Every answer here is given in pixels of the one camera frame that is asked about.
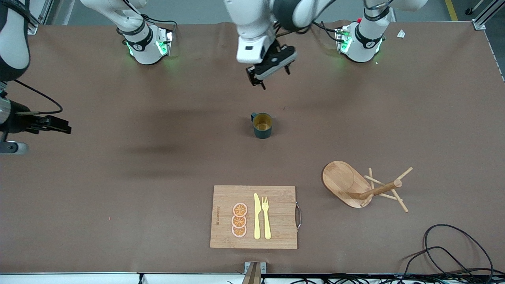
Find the dark teal mug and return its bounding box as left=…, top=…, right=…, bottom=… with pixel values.
left=251, top=112, right=273, bottom=139

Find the wooden mug rack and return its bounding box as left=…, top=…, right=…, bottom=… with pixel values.
left=322, top=161, right=413, bottom=213

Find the brown table cover sheet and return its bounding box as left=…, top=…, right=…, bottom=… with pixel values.
left=0, top=21, right=505, bottom=275

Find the yellow plastic knife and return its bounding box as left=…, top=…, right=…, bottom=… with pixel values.
left=254, top=193, right=262, bottom=240

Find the yellow plastic fork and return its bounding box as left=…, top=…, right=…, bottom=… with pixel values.
left=262, top=196, right=272, bottom=240

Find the bamboo cutting board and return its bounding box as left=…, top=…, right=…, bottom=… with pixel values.
left=210, top=185, right=298, bottom=250

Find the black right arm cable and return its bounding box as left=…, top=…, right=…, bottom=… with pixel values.
left=14, top=79, right=64, bottom=116

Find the black left base cable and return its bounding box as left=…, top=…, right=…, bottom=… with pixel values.
left=302, top=20, right=340, bottom=43

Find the black base cable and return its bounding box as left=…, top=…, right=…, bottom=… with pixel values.
left=142, top=14, right=177, bottom=38
left=302, top=20, right=340, bottom=43

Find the aluminium frame profile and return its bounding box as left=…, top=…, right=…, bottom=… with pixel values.
left=24, top=0, right=54, bottom=35
left=466, top=0, right=505, bottom=30

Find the black right base cable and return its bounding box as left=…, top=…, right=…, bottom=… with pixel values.
left=142, top=14, right=177, bottom=38

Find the metal table edge bracket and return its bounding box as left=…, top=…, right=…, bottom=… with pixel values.
left=244, top=262, right=266, bottom=284

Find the brown wooden post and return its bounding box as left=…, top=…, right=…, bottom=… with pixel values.
left=241, top=263, right=261, bottom=284

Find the black looped table cable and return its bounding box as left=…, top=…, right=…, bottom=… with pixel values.
left=402, top=246, right=474, bottom=277
left=423, top=224, right=494, bottom=277

